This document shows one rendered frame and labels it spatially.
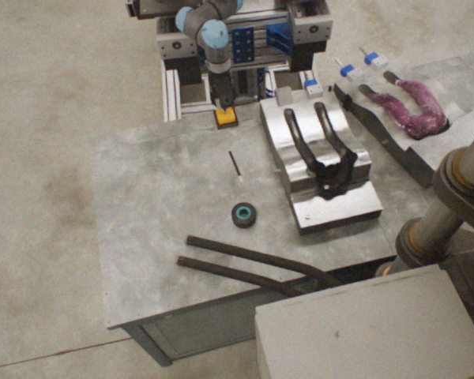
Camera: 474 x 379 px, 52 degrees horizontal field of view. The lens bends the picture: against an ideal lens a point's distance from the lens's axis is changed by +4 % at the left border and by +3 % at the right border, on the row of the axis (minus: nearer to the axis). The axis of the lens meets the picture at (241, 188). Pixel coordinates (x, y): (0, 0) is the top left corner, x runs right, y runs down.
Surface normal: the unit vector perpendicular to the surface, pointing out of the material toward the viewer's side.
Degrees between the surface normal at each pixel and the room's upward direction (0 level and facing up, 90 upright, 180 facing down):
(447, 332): 0
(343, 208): 0
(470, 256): 0
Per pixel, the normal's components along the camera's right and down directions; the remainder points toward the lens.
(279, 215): -0.04, -0.50
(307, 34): 0.11, 0.86
